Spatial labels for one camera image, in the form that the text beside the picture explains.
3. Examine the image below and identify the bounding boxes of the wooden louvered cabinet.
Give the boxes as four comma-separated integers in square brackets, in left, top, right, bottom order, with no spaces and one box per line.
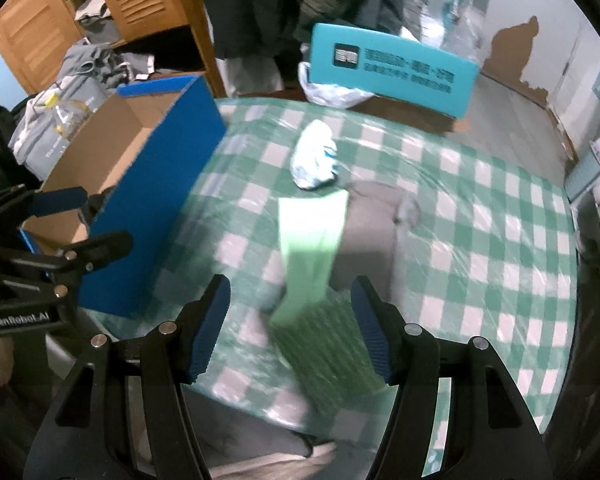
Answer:
[0,0,226,98]

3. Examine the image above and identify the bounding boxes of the blue cardboard box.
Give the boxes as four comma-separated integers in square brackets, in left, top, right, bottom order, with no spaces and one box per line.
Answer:
[20,75,227,318]

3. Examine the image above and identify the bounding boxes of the pile of grey clothes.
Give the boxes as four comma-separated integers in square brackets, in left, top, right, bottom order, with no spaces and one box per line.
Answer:
[9,42,156,181]

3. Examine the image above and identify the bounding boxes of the clear plastic bag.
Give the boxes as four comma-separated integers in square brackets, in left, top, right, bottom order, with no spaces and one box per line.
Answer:
[437,0,487,64]

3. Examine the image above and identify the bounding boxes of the green checkered tablecloth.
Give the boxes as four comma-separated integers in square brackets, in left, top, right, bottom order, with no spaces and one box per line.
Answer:
[87,97,581,461]

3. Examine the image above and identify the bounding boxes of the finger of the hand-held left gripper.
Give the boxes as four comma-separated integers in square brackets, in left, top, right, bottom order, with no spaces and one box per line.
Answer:
[0,185,116,226]
[0,231,133,281]

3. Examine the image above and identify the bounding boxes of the grey cloth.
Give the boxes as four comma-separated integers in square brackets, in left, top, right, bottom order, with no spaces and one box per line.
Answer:
[330,182,422,293]

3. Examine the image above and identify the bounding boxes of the brown cardboard box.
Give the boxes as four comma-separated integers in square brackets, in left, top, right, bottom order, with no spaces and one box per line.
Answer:
[350,94,468,136]

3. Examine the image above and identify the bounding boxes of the blue striped white socks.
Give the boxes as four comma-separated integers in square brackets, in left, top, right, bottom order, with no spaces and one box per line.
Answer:
[290,121,340,191]

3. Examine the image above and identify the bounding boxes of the light blue bin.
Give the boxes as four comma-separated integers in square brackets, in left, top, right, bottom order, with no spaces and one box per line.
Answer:
[565,152,600,206]

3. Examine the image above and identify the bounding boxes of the dark cloth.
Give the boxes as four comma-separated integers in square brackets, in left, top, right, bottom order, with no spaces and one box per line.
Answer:
[0,91,42,197]

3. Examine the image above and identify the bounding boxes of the white garment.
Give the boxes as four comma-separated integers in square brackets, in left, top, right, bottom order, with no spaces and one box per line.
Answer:
[222,56,283,98]

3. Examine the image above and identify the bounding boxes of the black hanging coat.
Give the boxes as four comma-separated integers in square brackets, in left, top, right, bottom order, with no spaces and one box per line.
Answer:
[202,0,301,59]

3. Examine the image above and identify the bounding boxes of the teal printed box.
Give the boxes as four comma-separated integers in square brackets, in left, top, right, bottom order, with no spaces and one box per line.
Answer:
[310,22,481,120]

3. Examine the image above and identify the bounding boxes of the white door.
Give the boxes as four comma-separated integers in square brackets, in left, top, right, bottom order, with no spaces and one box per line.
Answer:
[550,25,600,128]

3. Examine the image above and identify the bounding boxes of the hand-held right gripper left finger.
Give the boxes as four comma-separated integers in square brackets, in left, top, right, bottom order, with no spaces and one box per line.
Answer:
[35,275,232,480]

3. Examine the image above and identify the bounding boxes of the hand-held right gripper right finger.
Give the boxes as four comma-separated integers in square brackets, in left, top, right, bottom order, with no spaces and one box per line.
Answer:
[350,275,548,480]

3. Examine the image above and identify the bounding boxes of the pale green sock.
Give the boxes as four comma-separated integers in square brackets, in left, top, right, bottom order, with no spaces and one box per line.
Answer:
[270,190,388,411]

